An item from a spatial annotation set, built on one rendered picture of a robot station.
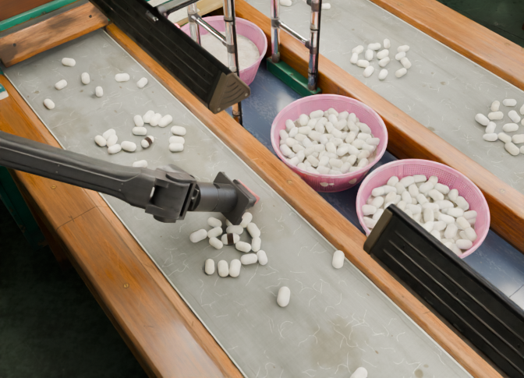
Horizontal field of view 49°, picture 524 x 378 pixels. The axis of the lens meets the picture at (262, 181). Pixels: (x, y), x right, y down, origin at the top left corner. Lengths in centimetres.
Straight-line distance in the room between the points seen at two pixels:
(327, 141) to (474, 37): 55
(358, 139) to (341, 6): 55
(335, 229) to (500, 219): 36
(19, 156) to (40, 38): 67
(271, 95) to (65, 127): 54
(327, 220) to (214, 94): 37
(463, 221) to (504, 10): 217
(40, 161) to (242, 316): 45
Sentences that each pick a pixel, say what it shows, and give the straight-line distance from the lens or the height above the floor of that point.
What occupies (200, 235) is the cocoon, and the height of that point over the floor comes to 76.
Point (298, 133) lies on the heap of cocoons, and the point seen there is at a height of 74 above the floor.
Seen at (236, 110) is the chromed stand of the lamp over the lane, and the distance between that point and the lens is 138.
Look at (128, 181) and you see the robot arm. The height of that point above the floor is 96.
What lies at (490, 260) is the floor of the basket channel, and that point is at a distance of 131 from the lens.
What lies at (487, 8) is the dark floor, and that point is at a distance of 331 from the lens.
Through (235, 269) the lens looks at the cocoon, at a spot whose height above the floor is 76.
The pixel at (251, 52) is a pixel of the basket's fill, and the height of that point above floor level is 73.
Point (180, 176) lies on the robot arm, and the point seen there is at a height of 93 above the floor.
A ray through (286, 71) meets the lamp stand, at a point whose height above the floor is 71.
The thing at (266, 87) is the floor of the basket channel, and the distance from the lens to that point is 161.
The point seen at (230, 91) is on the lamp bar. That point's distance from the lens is 98.
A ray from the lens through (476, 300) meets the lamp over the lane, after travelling 74.
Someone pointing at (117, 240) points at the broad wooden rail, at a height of 76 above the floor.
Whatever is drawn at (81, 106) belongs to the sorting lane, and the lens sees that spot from 154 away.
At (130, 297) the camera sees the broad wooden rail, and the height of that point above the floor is 77.
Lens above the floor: 171
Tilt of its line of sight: 49 degrees down
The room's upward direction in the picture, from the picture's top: 2 degrees counter-clockwise
